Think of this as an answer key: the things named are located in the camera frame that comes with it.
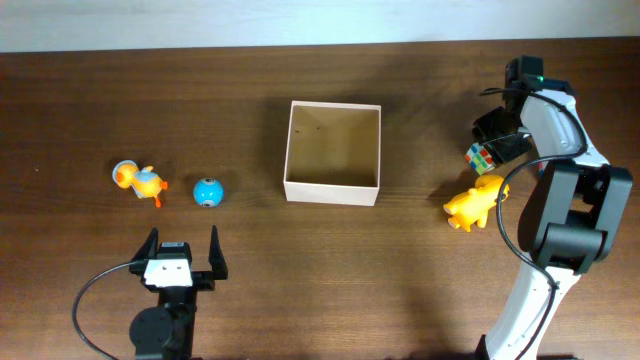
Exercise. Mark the yellow dog toy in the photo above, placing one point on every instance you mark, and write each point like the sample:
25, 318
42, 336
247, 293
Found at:
473, 206

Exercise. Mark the yellow duck toy blue cap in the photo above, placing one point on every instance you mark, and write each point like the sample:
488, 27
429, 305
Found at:
143, 181

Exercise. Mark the beige open cardboard box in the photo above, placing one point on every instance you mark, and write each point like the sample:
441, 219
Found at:
333, 153

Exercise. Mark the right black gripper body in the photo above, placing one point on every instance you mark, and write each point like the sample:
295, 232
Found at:
507, 147

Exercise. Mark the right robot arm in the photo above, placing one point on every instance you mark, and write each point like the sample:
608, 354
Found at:
572, 216

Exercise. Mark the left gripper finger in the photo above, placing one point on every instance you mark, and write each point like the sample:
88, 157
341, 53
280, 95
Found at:
149, 248
216, 258

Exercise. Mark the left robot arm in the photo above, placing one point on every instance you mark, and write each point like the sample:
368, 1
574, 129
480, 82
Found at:
165, 331

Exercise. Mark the blue ball toy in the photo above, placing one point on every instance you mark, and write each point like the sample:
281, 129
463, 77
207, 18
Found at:
208, 192

